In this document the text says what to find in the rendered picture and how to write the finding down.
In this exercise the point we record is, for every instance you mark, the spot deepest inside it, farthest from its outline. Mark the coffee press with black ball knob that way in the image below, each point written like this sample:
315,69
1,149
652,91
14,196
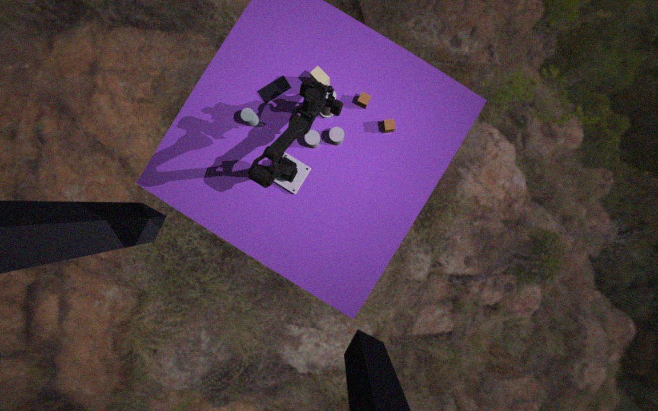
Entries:
326,111

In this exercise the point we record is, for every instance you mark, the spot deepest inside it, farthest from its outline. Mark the brown cube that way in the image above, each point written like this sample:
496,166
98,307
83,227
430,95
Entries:
363,100
388,125

